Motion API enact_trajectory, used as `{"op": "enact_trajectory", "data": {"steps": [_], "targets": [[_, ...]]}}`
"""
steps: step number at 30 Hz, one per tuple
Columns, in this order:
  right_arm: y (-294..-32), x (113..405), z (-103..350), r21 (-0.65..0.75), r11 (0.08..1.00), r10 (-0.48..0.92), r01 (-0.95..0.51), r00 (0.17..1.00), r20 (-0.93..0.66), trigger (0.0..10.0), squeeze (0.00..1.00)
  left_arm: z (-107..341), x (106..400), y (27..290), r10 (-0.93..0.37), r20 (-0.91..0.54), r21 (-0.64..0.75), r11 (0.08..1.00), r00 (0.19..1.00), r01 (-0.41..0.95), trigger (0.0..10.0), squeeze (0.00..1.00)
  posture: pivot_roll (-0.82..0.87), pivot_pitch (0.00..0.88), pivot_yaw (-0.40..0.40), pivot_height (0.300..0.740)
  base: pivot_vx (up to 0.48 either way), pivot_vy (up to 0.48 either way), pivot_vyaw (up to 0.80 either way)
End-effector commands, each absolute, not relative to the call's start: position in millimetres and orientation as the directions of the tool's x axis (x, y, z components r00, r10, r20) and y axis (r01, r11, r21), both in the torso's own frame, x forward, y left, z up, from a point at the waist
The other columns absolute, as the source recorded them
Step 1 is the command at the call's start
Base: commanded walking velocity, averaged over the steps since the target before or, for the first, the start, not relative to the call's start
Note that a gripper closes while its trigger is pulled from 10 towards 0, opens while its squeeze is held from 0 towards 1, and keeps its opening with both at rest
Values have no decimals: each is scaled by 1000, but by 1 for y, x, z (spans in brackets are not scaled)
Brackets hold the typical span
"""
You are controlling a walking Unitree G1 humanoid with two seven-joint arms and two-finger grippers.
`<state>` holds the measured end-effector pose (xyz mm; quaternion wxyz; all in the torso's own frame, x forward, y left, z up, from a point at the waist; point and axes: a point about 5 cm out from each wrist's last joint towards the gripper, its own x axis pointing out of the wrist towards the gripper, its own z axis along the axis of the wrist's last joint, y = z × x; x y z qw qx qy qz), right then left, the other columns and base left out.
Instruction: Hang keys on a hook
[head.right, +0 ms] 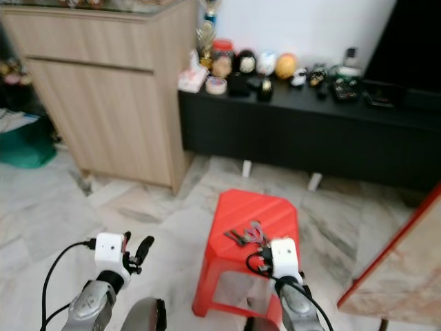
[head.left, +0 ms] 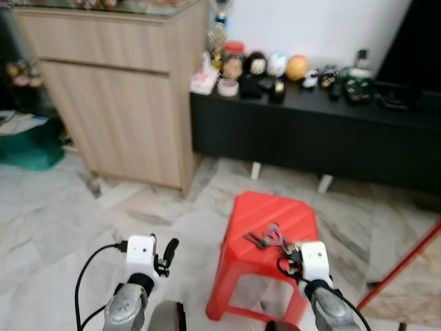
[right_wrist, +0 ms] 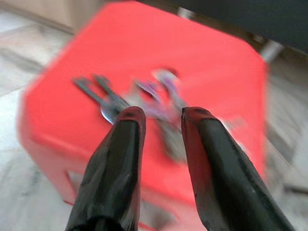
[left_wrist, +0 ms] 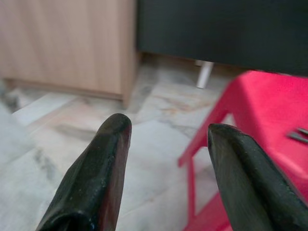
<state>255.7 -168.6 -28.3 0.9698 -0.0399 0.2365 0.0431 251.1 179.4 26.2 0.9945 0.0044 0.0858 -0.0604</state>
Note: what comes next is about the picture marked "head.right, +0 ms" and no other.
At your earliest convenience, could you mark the dark green jar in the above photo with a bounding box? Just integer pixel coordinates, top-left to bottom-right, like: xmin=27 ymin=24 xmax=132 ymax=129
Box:
xmin=329 ymin=47 xmax=364 ymax=104

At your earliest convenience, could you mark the flat black box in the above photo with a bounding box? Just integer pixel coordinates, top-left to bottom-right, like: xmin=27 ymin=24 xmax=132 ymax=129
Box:
xmin=364 ymin=83 xmax=396 ymax=109

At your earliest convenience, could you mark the green storage bin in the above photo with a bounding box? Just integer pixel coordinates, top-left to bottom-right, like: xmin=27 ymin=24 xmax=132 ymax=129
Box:
xmin=0 ymin=110 xmax=57 ymax=170

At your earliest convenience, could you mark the white and pink tissue box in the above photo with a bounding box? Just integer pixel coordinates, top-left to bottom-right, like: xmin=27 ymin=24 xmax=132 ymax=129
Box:
xmin=178 ymin=50 xmax=209 ymax=94

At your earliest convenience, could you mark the orange round figurine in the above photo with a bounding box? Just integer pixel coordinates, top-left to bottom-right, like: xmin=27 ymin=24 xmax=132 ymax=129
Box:
xmin=274 ymin=53 xmax=298 ymax=81

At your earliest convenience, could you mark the stack of papers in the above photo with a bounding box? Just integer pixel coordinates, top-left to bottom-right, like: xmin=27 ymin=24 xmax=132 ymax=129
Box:
xmin=0 ymin=108 xmax=41 ymax=134

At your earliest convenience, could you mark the red plastic stool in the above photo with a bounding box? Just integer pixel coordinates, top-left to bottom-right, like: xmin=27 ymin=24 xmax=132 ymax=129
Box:
xmin=192 ymin=188 xmax=301 ymax=325

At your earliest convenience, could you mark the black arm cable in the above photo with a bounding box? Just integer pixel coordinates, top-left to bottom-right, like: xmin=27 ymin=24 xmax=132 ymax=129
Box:
xmin=245 ymin=251 xmax=337 ymax=331
xmin=41 ymin=239 xmax=96 ymax=331

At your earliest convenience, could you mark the red edged marble table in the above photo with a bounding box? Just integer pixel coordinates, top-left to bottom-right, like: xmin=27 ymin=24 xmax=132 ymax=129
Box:
xmin=337 ymin=182 xmax=441 ymax=329

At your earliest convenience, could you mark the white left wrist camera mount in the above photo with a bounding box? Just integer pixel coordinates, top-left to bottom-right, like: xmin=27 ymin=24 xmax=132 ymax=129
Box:
xmin=93 ymin=232 xmax=131 ymax=277

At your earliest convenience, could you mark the small black bottle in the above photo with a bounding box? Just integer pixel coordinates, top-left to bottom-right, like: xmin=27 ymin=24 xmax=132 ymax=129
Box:
xmin=256 ymin=77 xmax=275 ymax=103

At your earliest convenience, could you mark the small panda figurine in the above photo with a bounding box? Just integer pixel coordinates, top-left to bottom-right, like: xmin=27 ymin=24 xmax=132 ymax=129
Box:
xmin=290 ymin=68 xmax=308 ymax=88

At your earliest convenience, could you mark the black low console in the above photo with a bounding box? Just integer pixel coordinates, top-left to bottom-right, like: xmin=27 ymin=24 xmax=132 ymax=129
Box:
xmin=177 ymin=84 xmax=441 ymax=194

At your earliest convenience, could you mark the white figurine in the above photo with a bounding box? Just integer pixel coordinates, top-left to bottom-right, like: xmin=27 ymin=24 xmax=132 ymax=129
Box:
xmin=256 ymin=50 xmax=278 ymax=77

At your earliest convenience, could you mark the black television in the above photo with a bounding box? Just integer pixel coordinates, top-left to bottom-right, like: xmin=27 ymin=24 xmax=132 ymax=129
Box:
xmin=362 ymin=0 xmax=441 ymax=93

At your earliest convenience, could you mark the bunch of keys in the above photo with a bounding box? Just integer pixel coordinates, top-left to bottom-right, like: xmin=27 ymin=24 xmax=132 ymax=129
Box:
xmin=223 ymin=220 xmax=270 ymax=248

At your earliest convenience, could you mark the gold and blue trophy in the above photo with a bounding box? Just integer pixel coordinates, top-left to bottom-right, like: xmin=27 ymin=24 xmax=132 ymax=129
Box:
xmin=197 ymin=0 xmax=220 ymax=70

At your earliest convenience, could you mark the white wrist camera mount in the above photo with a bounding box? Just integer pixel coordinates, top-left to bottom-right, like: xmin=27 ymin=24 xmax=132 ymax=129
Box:
xmin=93 ymin=232 xmax=131 ymax=277
xmin=270 ymin=237 xmax=301 ymax=281

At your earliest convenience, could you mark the red lidded jar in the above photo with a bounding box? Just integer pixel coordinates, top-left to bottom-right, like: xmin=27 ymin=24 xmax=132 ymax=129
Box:
xmin=211 ymin=39 xmax=236 ymax=79

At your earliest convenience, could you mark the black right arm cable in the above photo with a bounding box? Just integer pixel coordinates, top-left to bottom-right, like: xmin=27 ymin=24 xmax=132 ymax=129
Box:
xmin=245 ymin=251 xmax=337 ymax=331

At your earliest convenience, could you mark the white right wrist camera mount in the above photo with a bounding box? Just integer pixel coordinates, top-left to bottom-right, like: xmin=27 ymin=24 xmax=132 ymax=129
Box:
xmin=270 ymin=237 xmax=301 ymax=281

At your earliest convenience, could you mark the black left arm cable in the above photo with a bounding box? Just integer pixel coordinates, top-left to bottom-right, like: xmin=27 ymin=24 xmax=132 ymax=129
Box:
xmin=41 ymin=239 xmax=96 ymax=331

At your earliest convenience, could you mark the grey robot leg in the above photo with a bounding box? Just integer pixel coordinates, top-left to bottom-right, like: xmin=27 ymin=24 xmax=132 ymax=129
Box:
xmin=120 ymin=297 xmax=168 ymax=331

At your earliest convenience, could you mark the black haired doll head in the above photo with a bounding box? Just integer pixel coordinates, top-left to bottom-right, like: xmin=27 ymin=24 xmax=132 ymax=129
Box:
xmin=234 ymin=48 xmax=258 ymax=77

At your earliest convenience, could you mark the light wooden cabinet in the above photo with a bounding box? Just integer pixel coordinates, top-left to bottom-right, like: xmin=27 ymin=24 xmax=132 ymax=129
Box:
xmin=0 ymin=0 xmax=201 ymax=195

